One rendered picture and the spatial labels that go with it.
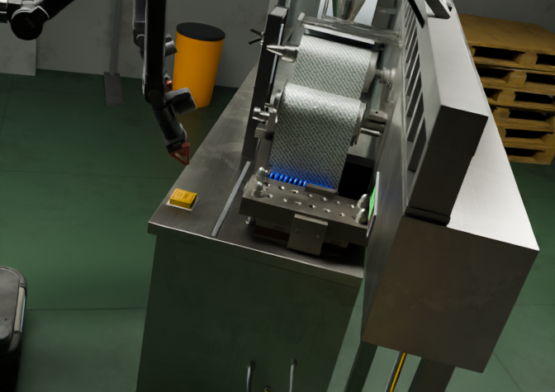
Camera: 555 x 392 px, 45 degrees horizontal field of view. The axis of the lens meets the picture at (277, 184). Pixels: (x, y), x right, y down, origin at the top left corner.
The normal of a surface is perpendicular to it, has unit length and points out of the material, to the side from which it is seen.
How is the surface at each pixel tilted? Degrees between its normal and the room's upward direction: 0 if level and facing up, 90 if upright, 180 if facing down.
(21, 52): 90
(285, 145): 90
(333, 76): 92
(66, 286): 0
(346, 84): 92
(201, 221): 0
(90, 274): 0
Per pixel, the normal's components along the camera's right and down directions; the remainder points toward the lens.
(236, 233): 0.19, -0.86
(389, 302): -0.16, 0.44
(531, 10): 0.24, 0.51
